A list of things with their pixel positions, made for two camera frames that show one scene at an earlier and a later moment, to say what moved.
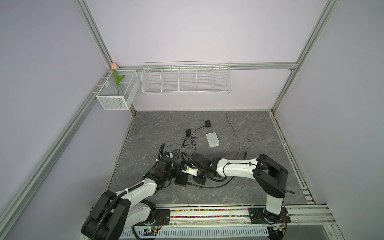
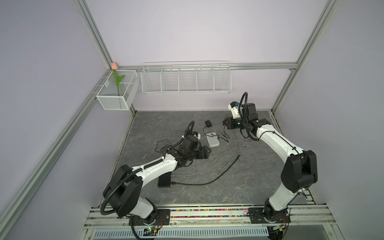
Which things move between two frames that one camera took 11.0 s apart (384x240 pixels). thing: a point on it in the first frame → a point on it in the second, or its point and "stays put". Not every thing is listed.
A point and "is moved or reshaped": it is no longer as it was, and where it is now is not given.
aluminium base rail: [311, 218] stays put
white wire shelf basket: [186, 77] stays put
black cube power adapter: [208, 123] stays put
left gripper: [177, 170] → [203, 153]
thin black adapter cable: [185, 141] → [208, 124]
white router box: [213, 140] stays put
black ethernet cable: [208, 186] is moved or reshaped
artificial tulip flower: [114, 67] stays put
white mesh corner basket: [118, 92] stays put
